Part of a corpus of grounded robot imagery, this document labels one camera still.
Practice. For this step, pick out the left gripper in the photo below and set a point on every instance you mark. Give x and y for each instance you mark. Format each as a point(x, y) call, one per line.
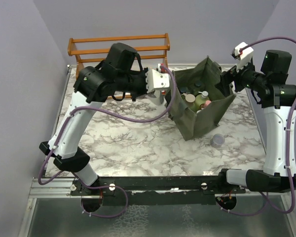
point(143, 74)

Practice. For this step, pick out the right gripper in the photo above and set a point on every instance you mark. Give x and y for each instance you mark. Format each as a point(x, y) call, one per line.
point(228, 76)

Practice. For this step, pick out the silver foil pouch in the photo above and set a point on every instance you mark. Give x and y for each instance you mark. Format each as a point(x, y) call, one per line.
point(156, 97)

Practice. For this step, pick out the green canvas bag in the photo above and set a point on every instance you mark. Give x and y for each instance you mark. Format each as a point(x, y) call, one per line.
point(190, 124)

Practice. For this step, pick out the pink orange bottle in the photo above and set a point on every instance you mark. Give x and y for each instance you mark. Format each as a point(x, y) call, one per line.
point(206, 103)

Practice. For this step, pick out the clear square bottle black cap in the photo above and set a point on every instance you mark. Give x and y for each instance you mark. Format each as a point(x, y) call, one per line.
point(198, 85)

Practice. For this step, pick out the green lotion bottle white cap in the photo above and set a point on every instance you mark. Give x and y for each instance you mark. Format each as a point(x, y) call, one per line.
point(201, 98)

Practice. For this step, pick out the green bottle beige cap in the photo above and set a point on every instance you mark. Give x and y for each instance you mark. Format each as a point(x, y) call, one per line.
point(190, 101)

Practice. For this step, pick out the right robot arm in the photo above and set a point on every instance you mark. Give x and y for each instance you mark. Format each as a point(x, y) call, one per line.
point(276, 99)

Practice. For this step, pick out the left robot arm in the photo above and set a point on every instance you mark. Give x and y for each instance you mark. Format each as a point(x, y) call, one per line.
point(63, 146)

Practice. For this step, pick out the orange wooden shelf rack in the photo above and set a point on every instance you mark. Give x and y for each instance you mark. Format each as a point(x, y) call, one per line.
point(100, 61)

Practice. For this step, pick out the small purple jar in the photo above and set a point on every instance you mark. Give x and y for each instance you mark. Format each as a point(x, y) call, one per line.
point(217, 140)

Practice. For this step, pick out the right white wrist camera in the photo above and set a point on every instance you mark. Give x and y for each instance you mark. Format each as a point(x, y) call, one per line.
point(244, 57)

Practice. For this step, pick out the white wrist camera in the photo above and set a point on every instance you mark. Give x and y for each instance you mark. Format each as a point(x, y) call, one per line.
point(244, 57)
point(157, 81)

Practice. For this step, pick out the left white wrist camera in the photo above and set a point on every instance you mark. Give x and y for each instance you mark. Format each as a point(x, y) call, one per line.
point(157, 81)

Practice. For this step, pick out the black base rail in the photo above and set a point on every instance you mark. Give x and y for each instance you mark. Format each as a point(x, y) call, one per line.
point(156, 190)

